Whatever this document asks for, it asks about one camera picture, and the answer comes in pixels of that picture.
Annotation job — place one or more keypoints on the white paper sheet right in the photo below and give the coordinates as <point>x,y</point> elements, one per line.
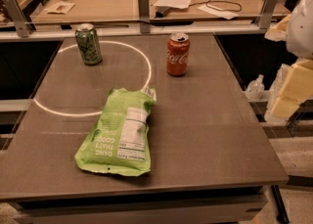
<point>220,14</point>

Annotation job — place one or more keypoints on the right metal bracket post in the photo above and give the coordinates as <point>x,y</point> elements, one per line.
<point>264,19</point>

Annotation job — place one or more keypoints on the white paper sheet centre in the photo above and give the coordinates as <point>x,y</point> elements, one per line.
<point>177,4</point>

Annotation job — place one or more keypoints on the metal bracket post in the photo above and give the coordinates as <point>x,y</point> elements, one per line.
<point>144,15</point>
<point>23,29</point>
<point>264,19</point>

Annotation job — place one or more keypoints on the wooden back desk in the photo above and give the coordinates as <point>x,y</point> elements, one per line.
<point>127,11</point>

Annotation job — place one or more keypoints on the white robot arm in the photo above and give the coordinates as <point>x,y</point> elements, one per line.
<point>300,33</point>

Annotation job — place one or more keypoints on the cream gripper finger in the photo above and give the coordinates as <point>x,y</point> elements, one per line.
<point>298,85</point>
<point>283,108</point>

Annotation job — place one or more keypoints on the red Coca-Cola can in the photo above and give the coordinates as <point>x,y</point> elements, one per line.
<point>178,47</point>

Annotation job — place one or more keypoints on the white paper sheet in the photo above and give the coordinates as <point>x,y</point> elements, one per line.
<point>220,14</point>
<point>177,4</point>

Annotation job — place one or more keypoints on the green jalapeno chip bag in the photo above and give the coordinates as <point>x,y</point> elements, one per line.
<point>118,142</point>

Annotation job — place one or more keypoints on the green soda can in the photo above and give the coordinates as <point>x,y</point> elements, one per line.
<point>88,44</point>

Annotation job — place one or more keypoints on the small paper card left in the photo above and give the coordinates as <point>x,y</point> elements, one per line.
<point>60,8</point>

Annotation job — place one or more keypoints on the middle metal bracket post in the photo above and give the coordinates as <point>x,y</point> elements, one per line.
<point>144,15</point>

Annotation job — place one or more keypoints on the clear plastic water bottle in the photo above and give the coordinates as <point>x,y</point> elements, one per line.
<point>255,88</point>

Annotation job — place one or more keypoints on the left metal bracket post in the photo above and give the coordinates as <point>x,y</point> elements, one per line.
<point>23,29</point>

